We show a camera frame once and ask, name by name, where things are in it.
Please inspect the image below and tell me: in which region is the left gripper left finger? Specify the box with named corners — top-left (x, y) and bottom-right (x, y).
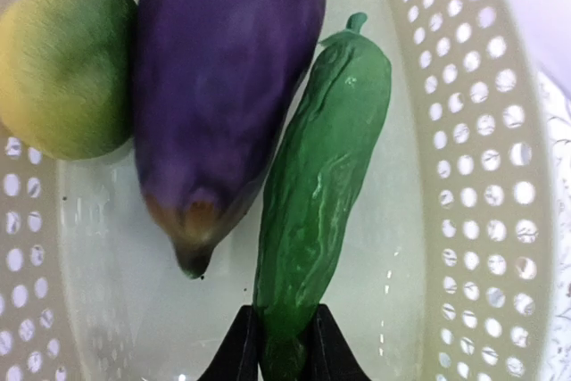
top-left (198, 305), bottom-right (259, 381)

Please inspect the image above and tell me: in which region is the floral table mat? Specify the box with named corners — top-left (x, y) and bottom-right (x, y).
top-left (538, 71), bottom-right (570, 380)

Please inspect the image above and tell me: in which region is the toy yellow corn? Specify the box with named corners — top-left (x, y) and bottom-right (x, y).
top-left (1, 0), bottom-right (137, 161)

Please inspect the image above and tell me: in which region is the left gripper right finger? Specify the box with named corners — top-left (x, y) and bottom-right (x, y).
top-left (307, 304), bottom-right (370, 381)

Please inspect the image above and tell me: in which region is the toy eggplant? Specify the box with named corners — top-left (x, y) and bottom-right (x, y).
top-left (131, 0), bottom-right (327, 278)

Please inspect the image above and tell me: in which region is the toy small green cucumber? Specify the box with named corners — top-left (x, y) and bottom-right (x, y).
top-left (252, 12), bottom-right (392, 380)

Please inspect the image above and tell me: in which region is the cream plastic basket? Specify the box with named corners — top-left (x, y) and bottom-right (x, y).
top-left (1, 0), bottom-right (557, 380)

